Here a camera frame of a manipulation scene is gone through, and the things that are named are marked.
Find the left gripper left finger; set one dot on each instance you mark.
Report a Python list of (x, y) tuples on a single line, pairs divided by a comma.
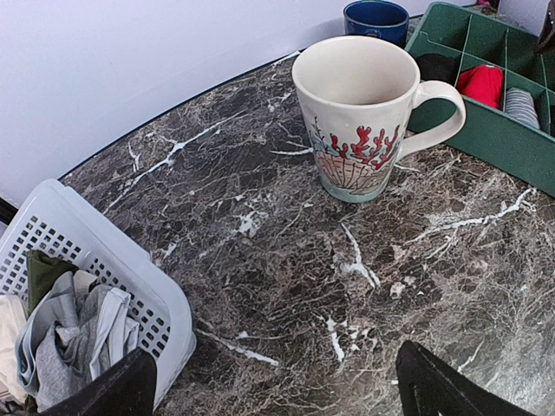
[(127, 388)]

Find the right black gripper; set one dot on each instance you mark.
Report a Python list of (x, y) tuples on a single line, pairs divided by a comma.
[(545, 41)]

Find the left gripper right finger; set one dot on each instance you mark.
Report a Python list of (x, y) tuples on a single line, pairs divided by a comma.
[(429, 386)]

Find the green divided organizer tray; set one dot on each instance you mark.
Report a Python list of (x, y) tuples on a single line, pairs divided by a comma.
[(491, 134)]

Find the grey patterned rolled sock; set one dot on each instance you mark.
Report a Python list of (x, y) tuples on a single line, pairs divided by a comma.
[(519, 104)]

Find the red rolled sock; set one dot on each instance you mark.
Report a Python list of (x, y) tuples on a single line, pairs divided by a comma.
[(483, 84)]

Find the grey garment in basket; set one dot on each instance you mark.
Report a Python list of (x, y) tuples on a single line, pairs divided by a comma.
[(72, 337)]

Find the small black sock in tray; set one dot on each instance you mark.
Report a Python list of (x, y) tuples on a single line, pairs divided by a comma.
[(437, 67)]

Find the cream cloth in basket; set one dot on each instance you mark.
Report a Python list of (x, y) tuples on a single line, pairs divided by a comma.
[(13, 319)]

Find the olive green garment in basket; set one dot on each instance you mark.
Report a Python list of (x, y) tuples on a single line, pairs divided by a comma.
[(43, 271)]

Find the dark blue mug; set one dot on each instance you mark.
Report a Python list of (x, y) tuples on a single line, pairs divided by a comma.
[(380, 19)]

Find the white plastic laundry basket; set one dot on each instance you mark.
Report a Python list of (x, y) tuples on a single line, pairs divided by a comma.
[(55, 219)]

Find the cream floral mug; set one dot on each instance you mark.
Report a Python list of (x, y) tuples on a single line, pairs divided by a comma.
[(356, 95)]

